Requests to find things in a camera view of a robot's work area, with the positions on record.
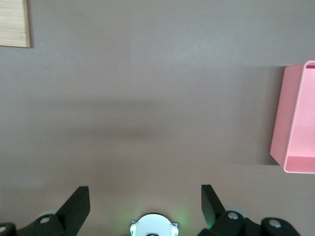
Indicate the pink plastic bin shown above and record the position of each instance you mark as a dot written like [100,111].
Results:
[288,123]

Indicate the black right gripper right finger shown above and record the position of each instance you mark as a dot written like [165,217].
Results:
[216,221]

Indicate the brown table mat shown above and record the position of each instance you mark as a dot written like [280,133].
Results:
[147,86]

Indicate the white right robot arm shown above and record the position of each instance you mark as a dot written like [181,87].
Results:
[152,225]

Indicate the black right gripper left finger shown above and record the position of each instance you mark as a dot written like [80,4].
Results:
[71,214]

